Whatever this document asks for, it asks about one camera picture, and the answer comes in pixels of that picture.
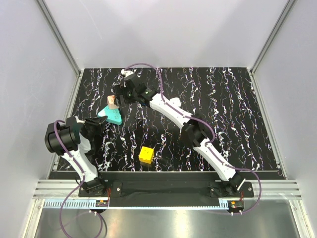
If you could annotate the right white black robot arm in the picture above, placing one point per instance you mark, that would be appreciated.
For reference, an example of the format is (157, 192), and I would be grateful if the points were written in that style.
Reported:
(194, 132)

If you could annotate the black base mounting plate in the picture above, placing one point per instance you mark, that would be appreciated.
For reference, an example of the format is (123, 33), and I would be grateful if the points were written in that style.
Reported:
(163, 184)

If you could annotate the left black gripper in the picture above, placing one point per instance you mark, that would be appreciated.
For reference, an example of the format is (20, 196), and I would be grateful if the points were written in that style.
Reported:
(98, 122)

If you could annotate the yellow cube socket adapter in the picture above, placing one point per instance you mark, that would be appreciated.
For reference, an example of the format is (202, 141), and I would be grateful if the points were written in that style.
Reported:
(146, 155)

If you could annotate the beige wooden plug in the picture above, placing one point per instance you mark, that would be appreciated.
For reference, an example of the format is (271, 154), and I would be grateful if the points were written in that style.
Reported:
(111, 102)

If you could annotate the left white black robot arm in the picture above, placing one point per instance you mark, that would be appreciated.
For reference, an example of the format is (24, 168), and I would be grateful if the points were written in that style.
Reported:
(75, 141)

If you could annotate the left aluminium frame post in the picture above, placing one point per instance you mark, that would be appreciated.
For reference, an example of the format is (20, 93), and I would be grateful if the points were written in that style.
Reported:
(58, 36)

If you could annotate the aluminium frame post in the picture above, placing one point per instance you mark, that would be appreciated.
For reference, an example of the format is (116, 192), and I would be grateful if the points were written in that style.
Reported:
(273, 34)
(58, 36)

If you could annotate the teal socket block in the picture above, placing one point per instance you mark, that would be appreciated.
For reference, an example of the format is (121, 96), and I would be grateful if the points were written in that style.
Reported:
(113, 115)

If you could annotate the aluminium rail front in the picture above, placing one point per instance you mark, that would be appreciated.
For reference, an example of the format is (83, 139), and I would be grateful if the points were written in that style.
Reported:
(63, 193)

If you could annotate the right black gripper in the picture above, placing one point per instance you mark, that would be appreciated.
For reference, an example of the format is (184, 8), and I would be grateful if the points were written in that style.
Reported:
(120, 90)

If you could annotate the right aluminium frame post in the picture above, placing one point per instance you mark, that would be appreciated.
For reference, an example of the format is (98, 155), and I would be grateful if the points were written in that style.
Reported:
(273, 34)

